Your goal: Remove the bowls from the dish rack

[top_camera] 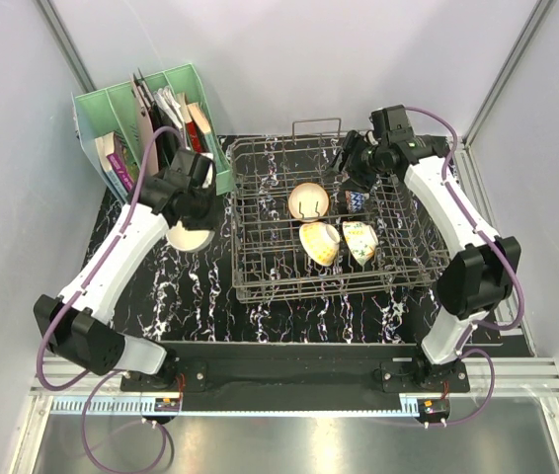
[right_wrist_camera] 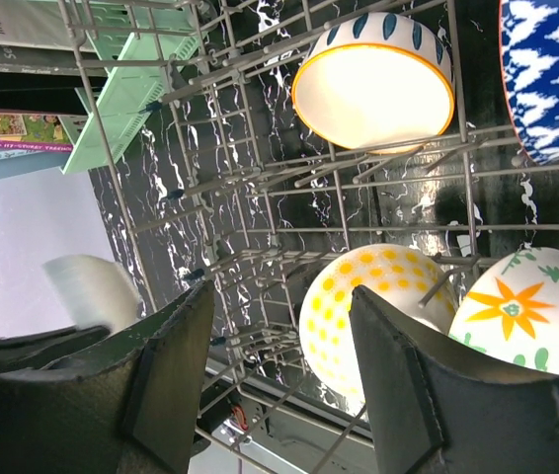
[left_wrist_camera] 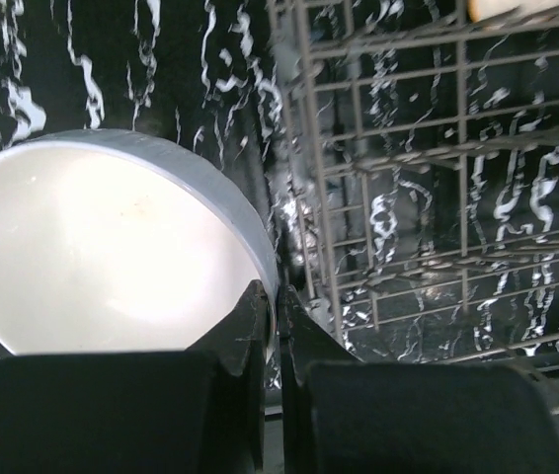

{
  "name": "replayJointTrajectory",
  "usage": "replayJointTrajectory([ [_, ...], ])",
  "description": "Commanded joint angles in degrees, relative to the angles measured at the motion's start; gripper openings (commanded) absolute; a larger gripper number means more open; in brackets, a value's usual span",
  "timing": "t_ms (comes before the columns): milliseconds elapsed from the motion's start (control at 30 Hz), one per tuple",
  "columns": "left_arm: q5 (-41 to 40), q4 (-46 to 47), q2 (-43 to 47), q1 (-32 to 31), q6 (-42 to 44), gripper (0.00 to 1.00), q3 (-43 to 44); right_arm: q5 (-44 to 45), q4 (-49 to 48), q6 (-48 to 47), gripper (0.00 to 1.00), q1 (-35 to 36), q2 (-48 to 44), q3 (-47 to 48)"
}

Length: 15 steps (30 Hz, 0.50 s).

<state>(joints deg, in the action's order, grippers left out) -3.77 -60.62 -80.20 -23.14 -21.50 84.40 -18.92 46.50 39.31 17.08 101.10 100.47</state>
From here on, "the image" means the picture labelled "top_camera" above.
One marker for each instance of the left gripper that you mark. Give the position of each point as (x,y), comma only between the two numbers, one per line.
(207,222)

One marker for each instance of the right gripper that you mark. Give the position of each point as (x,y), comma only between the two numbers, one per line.
(353,144)

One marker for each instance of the blue zigzag pattern bowl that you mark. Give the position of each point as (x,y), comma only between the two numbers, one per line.
(356,201)

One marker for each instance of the plain white bowl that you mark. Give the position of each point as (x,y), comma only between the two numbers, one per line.
(189,241)

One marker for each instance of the white bowl black stripes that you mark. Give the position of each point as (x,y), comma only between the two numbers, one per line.
(308,202)

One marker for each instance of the grey wire dish rack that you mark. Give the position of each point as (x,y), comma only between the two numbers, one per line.
(297,234)

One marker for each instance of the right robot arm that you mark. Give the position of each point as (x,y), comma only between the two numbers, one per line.
(482,271)

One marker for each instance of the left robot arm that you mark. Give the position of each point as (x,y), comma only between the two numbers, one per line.
(76,324)

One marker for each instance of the green floral bowl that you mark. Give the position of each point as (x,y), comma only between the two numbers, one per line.
(361,240)

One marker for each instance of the yellow checked bowl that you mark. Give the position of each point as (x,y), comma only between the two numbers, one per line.
(320,241)

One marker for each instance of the red book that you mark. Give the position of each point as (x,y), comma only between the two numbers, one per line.
(199,130)

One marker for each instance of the pink folder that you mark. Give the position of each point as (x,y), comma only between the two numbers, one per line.
(144,124)

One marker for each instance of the green file organizer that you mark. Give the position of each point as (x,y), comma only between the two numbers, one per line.
(106,123)

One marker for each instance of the white papers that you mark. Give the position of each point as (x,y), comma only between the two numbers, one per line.
(168,104)

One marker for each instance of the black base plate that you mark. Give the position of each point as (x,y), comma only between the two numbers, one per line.
(301,378)

